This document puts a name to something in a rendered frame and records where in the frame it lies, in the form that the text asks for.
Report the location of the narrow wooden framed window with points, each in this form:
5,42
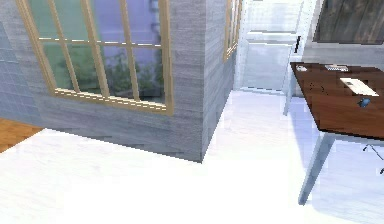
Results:
230,30

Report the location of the white room door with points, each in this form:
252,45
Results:
266,50

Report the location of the small white object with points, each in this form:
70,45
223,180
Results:
301,68

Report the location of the brown table with grey legs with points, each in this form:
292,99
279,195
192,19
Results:
336,103

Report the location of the white remote control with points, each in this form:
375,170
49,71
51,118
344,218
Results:
336,68

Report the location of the white flat book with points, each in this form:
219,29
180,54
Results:
358,86

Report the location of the small blue object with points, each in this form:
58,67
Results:
364,102

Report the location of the dark framed wall picture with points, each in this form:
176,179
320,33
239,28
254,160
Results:
353,20

